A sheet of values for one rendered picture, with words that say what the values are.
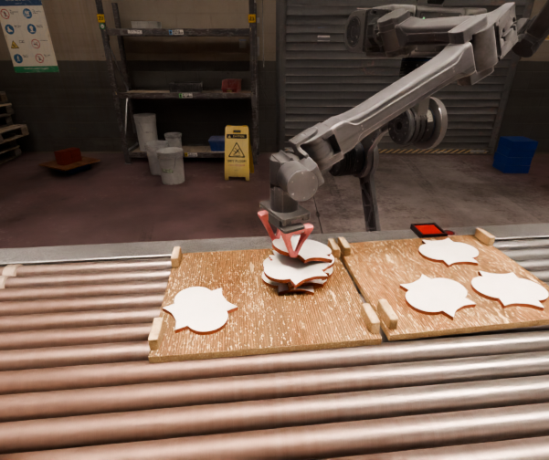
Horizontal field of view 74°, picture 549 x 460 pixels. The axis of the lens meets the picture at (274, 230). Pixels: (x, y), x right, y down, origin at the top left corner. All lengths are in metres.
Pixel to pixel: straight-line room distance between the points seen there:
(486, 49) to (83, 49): 5.48
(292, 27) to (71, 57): 2.97
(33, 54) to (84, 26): 0.83
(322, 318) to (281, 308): 0.08
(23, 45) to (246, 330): 5.90
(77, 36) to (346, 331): 5.62
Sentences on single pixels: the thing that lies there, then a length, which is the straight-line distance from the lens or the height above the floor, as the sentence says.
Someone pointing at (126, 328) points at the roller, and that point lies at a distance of 0.78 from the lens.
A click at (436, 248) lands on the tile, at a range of 1.02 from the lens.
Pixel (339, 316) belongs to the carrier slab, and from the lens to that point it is 0.74.
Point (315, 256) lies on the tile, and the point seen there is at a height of 1.01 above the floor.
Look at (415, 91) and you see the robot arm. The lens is 0.78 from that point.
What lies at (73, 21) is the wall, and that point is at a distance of 6.00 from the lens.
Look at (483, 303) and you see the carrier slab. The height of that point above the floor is 0.94.
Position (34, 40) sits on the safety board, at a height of 1.49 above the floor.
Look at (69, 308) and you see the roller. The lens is 0.90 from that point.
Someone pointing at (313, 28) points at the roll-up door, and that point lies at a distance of 5.37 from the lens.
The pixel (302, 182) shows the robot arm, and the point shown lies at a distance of 0.63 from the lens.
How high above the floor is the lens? 1.40
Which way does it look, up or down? 27 degrees down
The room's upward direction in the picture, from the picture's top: straight up
